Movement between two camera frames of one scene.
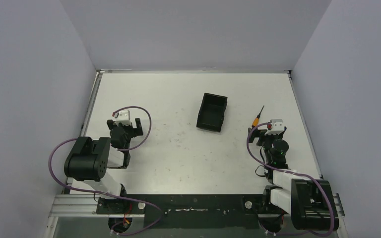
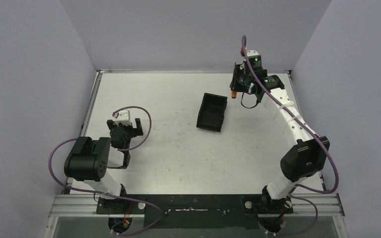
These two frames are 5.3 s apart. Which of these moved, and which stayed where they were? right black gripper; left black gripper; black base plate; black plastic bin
Moved: right black gripper
Stayed: black plastic bin; black base plate; left black gripper
